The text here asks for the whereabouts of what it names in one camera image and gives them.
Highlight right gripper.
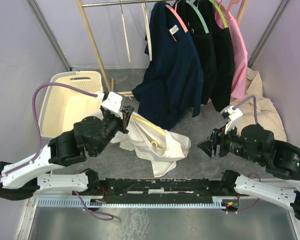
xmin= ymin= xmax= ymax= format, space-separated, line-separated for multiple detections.
xmin=195 ymin=119 xmax=264 ymax=165

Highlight yellow hanger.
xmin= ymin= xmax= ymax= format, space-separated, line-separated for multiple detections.
xmin=123 ymin=93 xmax=167 ymax=151

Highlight white t shirt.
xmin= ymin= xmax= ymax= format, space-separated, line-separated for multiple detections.
xmin=110 ymin=112 xmax=192 ymax=178

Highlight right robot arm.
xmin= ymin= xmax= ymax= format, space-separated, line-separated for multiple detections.
xmin=197 ymin=124 xmax=300 ymax=221

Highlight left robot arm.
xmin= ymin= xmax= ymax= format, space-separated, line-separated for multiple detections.
xmin=0 ymin=106 xmax=134 ymax=201

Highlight navy blue t shirt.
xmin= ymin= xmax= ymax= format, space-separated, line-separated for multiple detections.
xmin=132 ymin=1 xmax=204 ymax=130

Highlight black t shirt right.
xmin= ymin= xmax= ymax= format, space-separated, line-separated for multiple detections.
xmin=194 ymin=0 xmax=235 ymax=112

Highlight black t shirt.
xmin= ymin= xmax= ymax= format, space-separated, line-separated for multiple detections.
xmin=194 ymin=0 xmax=235 ymax=112
xmin=173 ymin=0 xmax=217 ymax=105

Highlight pink t shirt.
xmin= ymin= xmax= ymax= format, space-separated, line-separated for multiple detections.
xmin=213 ymin=0 xmax=248 ymax=102

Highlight white plastic hanger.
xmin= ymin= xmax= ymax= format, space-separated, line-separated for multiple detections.
xmin=119 ymin=0 xmax=131 ymax=63

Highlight lime green hanger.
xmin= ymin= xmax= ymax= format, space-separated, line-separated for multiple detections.
xmin=209 ymin=0 xmax=228 ymax=28

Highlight pink hanger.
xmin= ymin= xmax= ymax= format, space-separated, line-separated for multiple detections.
xmin=165 ymin=4 xmax=188 ymax=42
xmin=227 ymin=0 xmax=240 ymax=12

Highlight black t shirt left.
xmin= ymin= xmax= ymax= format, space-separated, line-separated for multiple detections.
xmin=173 ymin=0 xmax=217 ymax=105

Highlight pink hanger far right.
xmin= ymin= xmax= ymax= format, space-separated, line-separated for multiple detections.
xmin=227 ymin=0 xmax=240 ymax=12

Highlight cream laundry basket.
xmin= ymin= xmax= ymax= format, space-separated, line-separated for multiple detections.
xmin=38 ymin=71 xmax=103 ymax=139

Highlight beige garment on floor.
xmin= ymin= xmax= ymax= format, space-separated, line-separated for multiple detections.
xmin=236 ymin=68 xmax=287 ymax=142

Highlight wooden clothes rack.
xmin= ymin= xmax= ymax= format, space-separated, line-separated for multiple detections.
xmin=75 ymin=0 xmax=248 ymax=98

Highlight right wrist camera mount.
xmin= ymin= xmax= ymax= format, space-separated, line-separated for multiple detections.
xmin=220 ymin=105 xmax=243 ymax=134

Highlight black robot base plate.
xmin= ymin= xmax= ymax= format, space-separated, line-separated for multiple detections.
xmin=79 ymin=178 xmax=238 ymax=204

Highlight white slotted cable duct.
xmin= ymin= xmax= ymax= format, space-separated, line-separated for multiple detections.
xmin=37 ymin=197 xmax=240 ymax=210

